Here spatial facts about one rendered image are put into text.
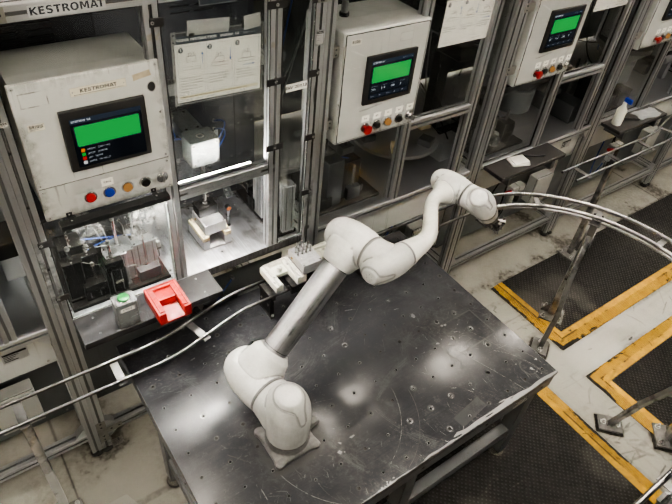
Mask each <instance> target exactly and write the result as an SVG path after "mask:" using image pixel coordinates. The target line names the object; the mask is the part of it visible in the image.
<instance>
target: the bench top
mask: <svg viewBox="0 0 672 504"><path fill-rule="evenodd" d="M454 288H455V289H456V291H454V290H453V289H454ZM299 292H300V291H299ZM299 292H296V293H294V294H291V293H290V291H289V292H287V293H284V294H282V295H280V296H277V297H276V301H274V315H275V316H276V317H275V318H273V319H270V318H269V316H268V315H267V314H266V312H265V311H264V310H263V309H262V307H261V306H260V305H259V304H258V305H256V306H254V307H252V308H250V309H248V310H246V311H244V312H242V313H241V314H239V315H237V316H236V317H234V318H233V319H231V320H230V321H228V322H227V323H225V324H224V325H222V326H221V327H220V328H218V329H217V330H215V331H214V332H213V333H211V334H210V335H209V336H211V338H210V339H208V340H207V341H206V342H205V341H204V340H202V341H200V342H199V343H197V344H196V345H194V346H193V347H191V348H190V349H188V350H187V351H185V352H184V353H182V354H180V355H179V356H177V357H175V358H174V359H172V360H170V361H168V362H166V363H164V364H162V365H160V366H158V367H156V368H154V369H151V370H149V371H147V372H145V373H142V374H140V375H138V376H136V377H133V378H132V380H133V382H134V384H135V386H136V388H137V390H138V392H139V394H140V396H141V397H142V399H143V401H144V403H145V405H146V407H147V409H148V411H149V413H150V415H151V417H152V419H153V421H154V422H155V424H156V426H157V428H158V430H159V432H160V434H161V436H162V438H163V440H164V442H165V444H166V445H167V447H168V449H169V451H170V453H171V455H172V457H173V459H174V461H175V463H176V465H177V467H178V468H179V470H180V472H181V474H182V476H183V478H184V480H185V482H186V484H187V486H188V488H189V490H190V492H191V493H192V495H193V497H194V499H195V501H196V503H197V504H367V503H369V502H370V501H372V500H373V499H375V498H376V497H378V496H379V495H381V494H382V493H384V492H385V491H387V490H388V489H390V488H391V487H393V486H394V485H395V484H397V483H398V482H400V481H401V480H403V479H404V478H406V477H407V476H409V475H410V474H412V473H413V472H415V471H416V470H418V469H419V468H421V467H422V466H424V465H425V464H426V463H428V462H429V461H431V460H432V459H434V458H435V457H437V456H438V455H440V454H441V453H443V452H444V451H446V450H447V449H449V448H450V447H452V446H453V445H455V444H456V443H457V442H459V441H460V440H462V439H463V438H465V437H466V436H468V435H469V434H471V433H472V432H474V431H475V430H477V429H478V428H480V427H481V426H483V425H484V424H486V423H487V422H488V421H490V420H491V419H493V418H494V417H496V416H497V415H499V414H500V413H502V412H503V411H505V410H506V409H508V408H509V407H511V406H512V405H514V404H515V403H517V402H518V401H519V400H521V399H522V398H524V397H525V396H527V395H528V394H530V393H531V392H533V391H534V390H536V389H537V388H539V387H540V386H542V385H543V384H545V383H546V382H547V381H549V380H550V379H552V378H553V377H554V376H555V375H556V374H557V373H558V371H557V370H556V369H555V368H554V367H552V366H551V365H550V364H549V363H548V362H547V361H546V360H545V359H543V358H542V357H541V356H540V355H539V354H538V353H537V352H536V351H534V350H533V349H532V348H531V347H530V346H529V345H527V344H526V343H525V342H524V341H523V340H522V339H521V338H520V337H519V336H518V335H516V334H515V333H514V332H513V331H512V330H510V329H509V328H508V327H507V326H506V325H505V324H504V323H503V322H502V321H501V320H500V319H498V318H497V317H496V316H495V315H494V314H493V313H492V312H491V311H489V310H488V309H487V308H486V307H485V306H483V305H482V304H481V303H480V302H479V301H478V300H477V299H476V298H475V297H474V296H472V295H471V294H470V293H469V292H468V291H467V290H466V289H464V288H463V287H462V286H461V285H460V284H459V283H458V282H457V281H456V280H454V279H453V278H452V277H451V276H450V275H449V274H448V273H447V272H445V271H444V270H443V269H442V268H441V267H440V266H439V265H438V264H436V263H435V262H434V261H433V260H432V259H431V258H430V257H429V256H427V255H426V254H424V255H423V256H422V257H421V258H420V259H419V260H418V261H417V263H416V264H415V265H414V266H412V267H411V268H410V269H409V270H408V271H407V272H406V273H404V274H403V275H401V276H400V277H398V278H396V279H395V280H393V281H390V282H388V283H385V284H381V285H371V284H369V283H367V282H366V281H365V280H364V279H362V278H361V277H360V276H359V275H358V274H357V273H356V272H355V271H354V272H353V273H351V274H349V275H348V274H347V275H346V277H345V278H344V279H343V281H342V282H341V283H340V285H339V286H338V288H337V289H336V290H335V292H334V293H333V294H332V296H331V297H330V298H329V300H328V301H327V303H326V304H325V305H324V307H323V308H322V309H321V311H320V312H319V313H318V315H317V316H316V318H315V319H314V320H313V322H312V323H311V324H310V326H309V327H308V328H307V330H306V331H305V333H304V334H303V335H302V337H301V338H300V339H299V341H298V342H297V343H296V345H295V346H294V348H293V349H292V350H291V352H290V353H289V354H288V356H287V358H288V367H287V369H286V372H285V375H284V378H283V379H284V380H285V381H288V382H293V383H295V384H297V385H299V386H300V387H302V388H303V389H304V390H305V392H306V393H307V395H308V397H309V399H310V402H311V410H312V417H314V416H317V418H318V421H319V423H318V424H317V425H315V426H314V427H313V428H312V429H311V433H312V434H313V435H314V437H316V438H317V439H318V440H319V441H320V447H319V448H318V449H315V450H311V451H309V452H308V453H306V454H304V455H303V456H301V457H299V458H298V459H296V460H294V461H292V462H291V463H289V464H288V465H286V466H285V468H284V469H282V470H277V469H276V468H275V464H274V461H273V460H272V458H271V456H270V455H269V453H268V452H267V450H266V449H265V447H264V446H263V444H262V442H261V441H260V440H259V439H258V438H257V437H256V436H255V435H254V430H255V429H256V428H257V427H261V426H262V424H261V423H260V421H259V419H258V418H257V416H256V415H255V413H254V412H253V411H252V410H251V409H250V408H249V407H247V406H246V405H245V404H244V403H243V402H242V401H241V400H240V399H239V397H238V396H237V395H236V394H235V393H234V391H233V390H232V389H231V387H230V385H229V384H228V382H227V379H226V377H225V374H224V363H225V360H226V358H227V356H228V355H229V354H230V353H231V352H232V351H233V350H235V349H236V348H238V347H241V346H250V345H252V344H253V343H254V342H255V341H259V340H265V339H266V337H267V336H268V335H269V333H270V332H271V331H272V329H273V328H274V327H275V325H276V324H277V322H278V321H279V320H280V318H281V317H282V316H283V314H284V313H285V311H286V310H287V309H288V307H289V306H290V305H291V303H292V302H293V300H294V299H295V298H296V296H297V295H298V294H299ZM259 300H260V287H259V288H257V289H254V290H252V291H250V292H247V293H245V294H242V295H240V296H237V297H235V298H232V299H230V300H228V301H225V302H223V303H220V304H218V305H216V306H214V307H213V308H211V309H210V310H208V311H207V312H205V313H204V314H202V315H201V316H199V317H198V318H197V319H195V320H194V321H192V322H193V323H195V324H196V325H197V326H198V327H200V328H201V329H202V330H203V331H204V332H206V333H207V332H208V331H210V330H211V329H212V328H214V327H215V326H216V325H218V324H219V323H221V322H222V321H224V320H225V319H227V318H228V317H230V316H231V315H233V314H234V313H236V312H237V311H239V310H241V309H243V308H244V307H246V306H248V305H250V304H252V303H255V302H257V301H259ZM198 313H199V312H198ZM198 313H196V314H198ZM196 314H193V315H191V316H188V317H186V318H183V319H181V320H179V321H176V322H174V323H171V324H169V325H166V326H164V327H161V328H159V329H157V330H154V331H152V332H149V333H147V334H144V335H142V336H139V337H137V338H135V339H132V340H130V341H127V342H125V343H122V344H120V345H117V346H116V349H117V351H118V353H119V355H120V356H121V355H123V354H125V353H128V352H130V351H132V350H135V349H137V348H140V347H142V346H144V345H147V344H149V343H151V342H153V341H155V340H157V339H159V338H161V337H162V336H164V335H166V334H168V333H169V332H171V331H172V330H174V329H176V328H177V327H179V326H180V325H182V324H183V323H184V322H186V321H187V320H189V319H191V318H192V317H193V316H195V315H196ZM435 320H437V321H438V323H435ZM198 338H200V337H199V336H198V335H196V334H195V333H194V332H193V331H192V330H190V329H189V328H188V327H187V326H185V327H183V328H182V329H180V330H179V331H177V332H176V333H174V334H173V335H171V336H169V337H168V338H166V339H164V340H163V341H161V342H159V343H157V344H155V345H153V346H151V347H149V348H146V349H144V350H142V351H139V352H137V353H135V354H132V355H130V356H128V357H125V358H123V359H122V361H123V363H124V365H125V367H126V369H127V371H128V373H129V374H130V375H131V374H133V373H135V372H138V371H140V370H142V369H144V368H147V367H149V366H151V365H153V364H156V363H158V362H160V361H162V360H164V359H166V358H168V357H170V356H172V355H173V354H175V353H177V352H178V351H180V350H182V349H183V348H185V347H186V346H188V345H189V344H191V343H192V342H194V341H195V340H197V339H198ZM398 340H401V341H402V342H401V343H399V342H398ZM486 343H489V344H490V346H487V345H486Z"/></svg>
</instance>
